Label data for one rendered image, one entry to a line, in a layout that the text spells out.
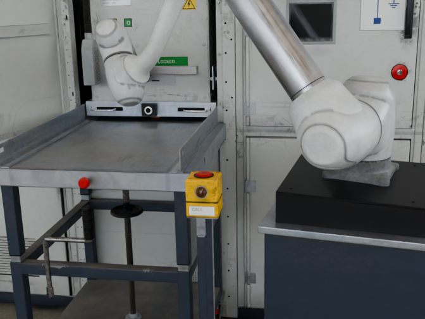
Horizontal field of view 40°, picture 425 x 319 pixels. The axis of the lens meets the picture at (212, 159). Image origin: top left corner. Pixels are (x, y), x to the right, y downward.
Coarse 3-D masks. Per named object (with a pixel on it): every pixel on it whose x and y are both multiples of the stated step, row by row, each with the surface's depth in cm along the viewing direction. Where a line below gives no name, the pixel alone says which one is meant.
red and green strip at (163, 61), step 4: (160, 60) 233; (164, 60) 233; (168, 60) 232; (172, 60) 232; (176, 60) 232; (180, 60) 232; (184, 60) 231; (156, 64) 234; (160, 64) 233; (164, 64) 233; (168, 64) 233; (172, 64) 233; (176, 64) 232; (180, 64) 232; (184, 64) 232
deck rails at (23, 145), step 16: (80, 112) 237; (32, 128) 196; (48, 128) 208; (64, 128) 222; (208, 128) 210; (0, 144) 176; (16, 144) 186; (32, 144) 196; (48, 144) 202; (192, 144) 182; (0, 160) 176; (16, 160) 182
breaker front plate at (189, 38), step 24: (96, 0) 231; (144, 0) 228; (96, 24) 233; (144, 24) 230; (192, 24) 227; (144, 48) 233; (168, 48) 231; (192, 48) 230; (96, 96) 241; (144, 96) 238; (168, 96) 236; (192, 96) 235
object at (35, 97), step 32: (0, 0) 209; (32, 0) 221; (0, 32) 209; (32, 32) 221; (0, 64) 213; (32, 64) 225; (64, 64) 234; (0, 96) 214; (32, 96) 227; (0, 128) 216
